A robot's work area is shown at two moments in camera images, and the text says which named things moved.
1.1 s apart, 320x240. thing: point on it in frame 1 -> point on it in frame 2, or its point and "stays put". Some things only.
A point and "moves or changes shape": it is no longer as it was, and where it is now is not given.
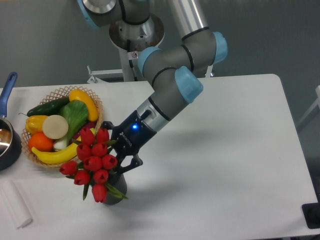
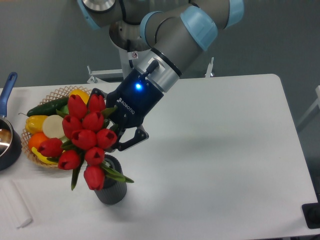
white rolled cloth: (18, 209) stays put
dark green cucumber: (52, 108) stays put
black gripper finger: (108, 125) -> (97, 91)
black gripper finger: (136, 161) -> (140, 135)
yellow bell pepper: (34, 124) stays put
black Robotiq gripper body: (130, 135) -> (134, 98)
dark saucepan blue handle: (11, 147) stays put
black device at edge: (311, 213) stays put
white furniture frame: (316, 103) stays put
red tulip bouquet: (92, 149) moves or changes shape
